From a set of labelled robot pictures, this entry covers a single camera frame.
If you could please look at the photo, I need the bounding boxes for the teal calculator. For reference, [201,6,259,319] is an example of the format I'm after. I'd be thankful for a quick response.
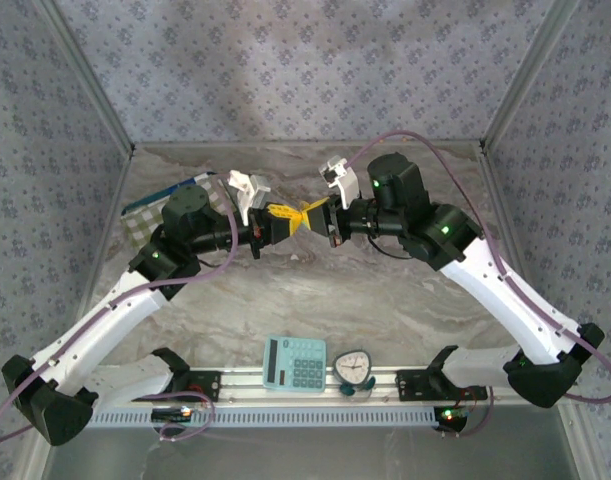
[262,335,329,393]

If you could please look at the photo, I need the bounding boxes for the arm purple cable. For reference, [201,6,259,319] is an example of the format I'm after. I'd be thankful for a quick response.
[0,182,241,447]
[347,130,611,439]

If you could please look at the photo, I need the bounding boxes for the teal alarm clock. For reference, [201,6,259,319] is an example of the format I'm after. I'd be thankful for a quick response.
[332,351,376,398]

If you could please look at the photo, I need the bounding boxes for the grey slotted cable duct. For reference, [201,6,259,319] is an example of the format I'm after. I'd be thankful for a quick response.
[87,405,439,430]

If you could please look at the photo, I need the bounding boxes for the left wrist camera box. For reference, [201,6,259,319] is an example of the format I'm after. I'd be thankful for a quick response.
[227,169,271,226]

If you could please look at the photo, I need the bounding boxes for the teal plastic tray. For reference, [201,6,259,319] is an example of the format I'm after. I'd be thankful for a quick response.
[120,171,226,254]

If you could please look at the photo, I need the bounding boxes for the green checked cloth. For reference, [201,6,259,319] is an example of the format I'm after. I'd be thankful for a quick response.
[122,177,226,251]

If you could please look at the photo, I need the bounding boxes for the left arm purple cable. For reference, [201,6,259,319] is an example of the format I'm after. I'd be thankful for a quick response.
[0,182,241,447]

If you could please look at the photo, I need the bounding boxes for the aluminium frame post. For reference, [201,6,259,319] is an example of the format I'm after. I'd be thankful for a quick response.
[478,0,582,154]
[34,0,137,155]

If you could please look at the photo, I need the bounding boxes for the small electronics board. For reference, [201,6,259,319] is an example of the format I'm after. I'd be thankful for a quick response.
[152,407,194,423]

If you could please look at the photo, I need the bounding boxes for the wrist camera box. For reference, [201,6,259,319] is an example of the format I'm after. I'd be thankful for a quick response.
[318,155,360,202]
[227,169,271,226]

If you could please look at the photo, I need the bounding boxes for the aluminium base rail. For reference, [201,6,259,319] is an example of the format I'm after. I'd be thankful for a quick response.
[92,366,584,406]

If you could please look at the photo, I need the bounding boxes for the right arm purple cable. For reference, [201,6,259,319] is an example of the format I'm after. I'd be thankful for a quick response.
[347,130,611,439]

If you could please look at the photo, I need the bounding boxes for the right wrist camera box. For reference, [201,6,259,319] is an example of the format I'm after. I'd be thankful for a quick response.
[318,155,360,202]

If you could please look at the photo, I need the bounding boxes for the aluminium table edge rail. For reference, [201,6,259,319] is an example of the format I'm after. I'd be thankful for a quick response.
[72,147,136,326]
[477,147,534,291]

